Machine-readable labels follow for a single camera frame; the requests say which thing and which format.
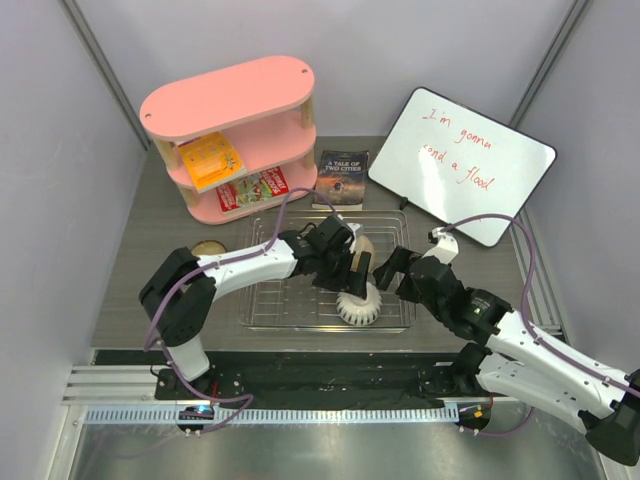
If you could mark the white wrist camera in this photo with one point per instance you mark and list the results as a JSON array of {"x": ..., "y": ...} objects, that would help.
[
  {"x": 444, "y": 245},
  {"x": 355, "y": 228}
]

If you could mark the dark paperback book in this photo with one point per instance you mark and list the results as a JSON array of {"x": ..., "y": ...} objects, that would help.
[{"x": 341, "y": 180}]

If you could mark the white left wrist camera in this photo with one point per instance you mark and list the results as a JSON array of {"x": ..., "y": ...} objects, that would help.
[{"x": 355, "y": 228}]

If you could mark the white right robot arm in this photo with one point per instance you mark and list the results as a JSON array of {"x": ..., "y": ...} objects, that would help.
[{"x": 507, "y": 355}]

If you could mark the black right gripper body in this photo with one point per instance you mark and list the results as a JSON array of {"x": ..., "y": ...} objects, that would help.
[{"x": 409, "y": 290}]

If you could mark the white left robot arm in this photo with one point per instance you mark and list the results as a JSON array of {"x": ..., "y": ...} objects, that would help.
[{"x": 179, "y": 295}]

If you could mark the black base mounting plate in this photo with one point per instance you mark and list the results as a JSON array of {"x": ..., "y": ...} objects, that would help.
[{"x": 337, "y": 381}]

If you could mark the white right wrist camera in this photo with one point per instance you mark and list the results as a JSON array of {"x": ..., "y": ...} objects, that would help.
[{"x": 444, "y": 245}]

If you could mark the slotted cable duct rail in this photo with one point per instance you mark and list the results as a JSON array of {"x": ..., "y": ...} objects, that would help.
[{"x": 196, "y": 414}]

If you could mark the white dry-erase board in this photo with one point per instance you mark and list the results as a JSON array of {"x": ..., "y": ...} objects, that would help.
[{"x": 460, "y": 166}]

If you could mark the clear plastic drip tray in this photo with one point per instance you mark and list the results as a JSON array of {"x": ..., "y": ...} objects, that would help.
[{"x": 325, "y": 325}]

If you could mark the white blue-petal bowl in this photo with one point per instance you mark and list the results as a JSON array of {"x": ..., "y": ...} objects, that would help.
[{"x": 359, "y": 312}]

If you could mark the black patterned ceramic bowl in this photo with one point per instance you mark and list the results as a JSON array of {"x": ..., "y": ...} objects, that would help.
[{"x": 208, "y": 247}]

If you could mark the yellow book on shelf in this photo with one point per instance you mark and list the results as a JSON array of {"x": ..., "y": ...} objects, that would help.
[{"x": 211, "y": 160}]

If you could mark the pink three-tier shelf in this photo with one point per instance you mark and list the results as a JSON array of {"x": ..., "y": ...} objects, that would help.
[{"x": 263, "y": 107}]

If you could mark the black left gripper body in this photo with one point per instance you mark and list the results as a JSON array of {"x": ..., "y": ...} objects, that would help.
[{"x": 335, "y": 270}]

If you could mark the red book on shelf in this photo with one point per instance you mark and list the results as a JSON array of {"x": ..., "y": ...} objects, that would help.
[{"x": 262, "y": 188}]

